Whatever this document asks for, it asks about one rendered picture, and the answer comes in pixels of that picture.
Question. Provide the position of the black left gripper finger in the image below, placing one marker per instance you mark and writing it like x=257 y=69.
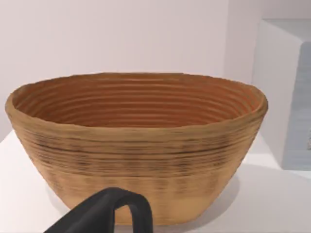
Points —
x=97 y=213

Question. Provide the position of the brown woven basket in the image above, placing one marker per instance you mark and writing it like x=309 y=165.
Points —
x=136 y=155

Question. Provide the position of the white and pale grey cabinet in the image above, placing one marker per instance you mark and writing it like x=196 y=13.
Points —
x=297 y=109

